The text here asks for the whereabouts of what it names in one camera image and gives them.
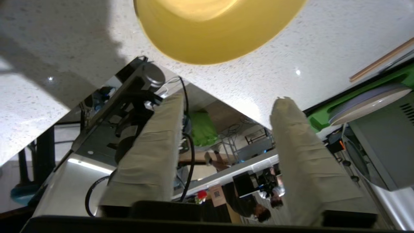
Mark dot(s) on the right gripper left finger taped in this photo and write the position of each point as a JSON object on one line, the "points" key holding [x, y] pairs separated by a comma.
{"points": [[145, 168]]}

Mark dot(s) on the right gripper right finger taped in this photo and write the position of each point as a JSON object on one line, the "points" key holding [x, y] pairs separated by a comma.
{"points": [[310, 174]]}

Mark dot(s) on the yellow bowl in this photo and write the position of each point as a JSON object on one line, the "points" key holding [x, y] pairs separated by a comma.
{"points": [[210, 38]]}

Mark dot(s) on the forearm with wristwatch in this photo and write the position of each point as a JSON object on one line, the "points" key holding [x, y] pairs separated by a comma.
{"points": [[218, 161]]}

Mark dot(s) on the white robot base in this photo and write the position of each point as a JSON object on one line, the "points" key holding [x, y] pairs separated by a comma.
{"points": [[64, 187]]}

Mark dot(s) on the small red object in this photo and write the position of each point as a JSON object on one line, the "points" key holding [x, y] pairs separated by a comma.
{"points": [[201, 195]]}

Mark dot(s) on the long white table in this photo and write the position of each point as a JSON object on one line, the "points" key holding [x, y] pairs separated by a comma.
{"points": [[245, 168]]}

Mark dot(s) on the black monitor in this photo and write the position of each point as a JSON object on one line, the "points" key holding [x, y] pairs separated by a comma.
{"points": [[244, 184]]}

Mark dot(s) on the bright green bag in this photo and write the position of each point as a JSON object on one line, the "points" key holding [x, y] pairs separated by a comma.
{"points": [[203, 129]]}

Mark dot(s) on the black robot torso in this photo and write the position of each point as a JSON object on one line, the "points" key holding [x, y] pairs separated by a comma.
{"points": [[129, 97]]}

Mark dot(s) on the person in dark clothes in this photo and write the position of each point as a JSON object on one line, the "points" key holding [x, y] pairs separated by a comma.
{"points": [[241, 200]]}

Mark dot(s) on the cardboard box with code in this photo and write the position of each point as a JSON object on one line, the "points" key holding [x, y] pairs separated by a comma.
{"points": [[217, 194]]}

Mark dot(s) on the white metal stand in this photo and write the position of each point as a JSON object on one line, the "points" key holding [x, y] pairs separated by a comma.
{"points": [[231, 145]]}

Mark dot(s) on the grey kitchen appliance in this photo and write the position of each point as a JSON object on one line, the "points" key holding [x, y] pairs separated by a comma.
{"points": [[388, 139]]}

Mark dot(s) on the white round plate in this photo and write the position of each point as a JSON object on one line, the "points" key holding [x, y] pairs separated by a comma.
{"points": [[365, 103]]}

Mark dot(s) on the teal round object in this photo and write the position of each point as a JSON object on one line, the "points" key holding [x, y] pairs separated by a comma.
{"points": [[26, 195]]}

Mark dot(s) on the green dish rack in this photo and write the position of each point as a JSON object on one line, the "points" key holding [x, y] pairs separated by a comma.
{"points": [[388, 79]]}

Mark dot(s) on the wooden stick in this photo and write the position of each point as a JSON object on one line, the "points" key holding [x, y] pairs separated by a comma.
{"points": [[381, 60]]}

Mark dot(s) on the black vertical post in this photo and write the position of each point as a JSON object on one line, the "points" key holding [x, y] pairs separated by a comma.
{"points": [[45, 145]]}

